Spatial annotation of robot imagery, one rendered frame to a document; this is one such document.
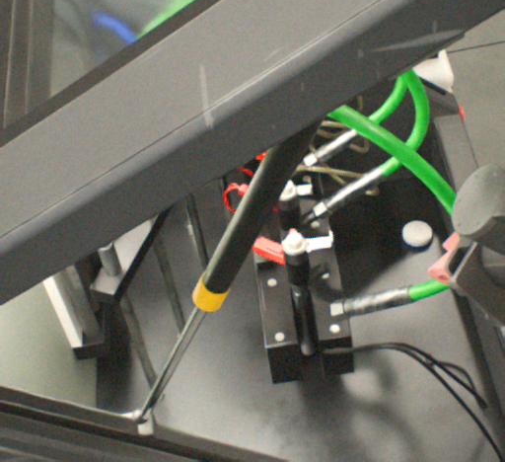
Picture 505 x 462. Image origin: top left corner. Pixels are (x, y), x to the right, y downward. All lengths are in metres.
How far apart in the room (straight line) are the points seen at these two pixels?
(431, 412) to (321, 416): 0.13
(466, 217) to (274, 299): 0.48
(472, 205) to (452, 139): 0.65
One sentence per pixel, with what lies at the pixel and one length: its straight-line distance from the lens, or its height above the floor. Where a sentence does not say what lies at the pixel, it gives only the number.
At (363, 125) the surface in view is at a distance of 0.82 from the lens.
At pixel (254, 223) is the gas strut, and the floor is 1.53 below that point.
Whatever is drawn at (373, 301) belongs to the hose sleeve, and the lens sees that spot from 1.00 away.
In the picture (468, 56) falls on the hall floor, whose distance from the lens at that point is 2.97.
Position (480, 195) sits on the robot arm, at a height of 1.38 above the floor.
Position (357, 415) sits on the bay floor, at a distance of 1.29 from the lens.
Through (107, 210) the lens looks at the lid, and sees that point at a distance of 0.48.
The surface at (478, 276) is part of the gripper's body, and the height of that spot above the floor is 1.27.
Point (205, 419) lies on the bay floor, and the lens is 1.30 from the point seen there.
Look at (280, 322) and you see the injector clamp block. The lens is 1.18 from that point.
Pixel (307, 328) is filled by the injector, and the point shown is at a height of 0.95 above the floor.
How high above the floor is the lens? 1.95
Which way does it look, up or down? 49 degrees down
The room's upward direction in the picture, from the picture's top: 10 degrees counter-clockwise
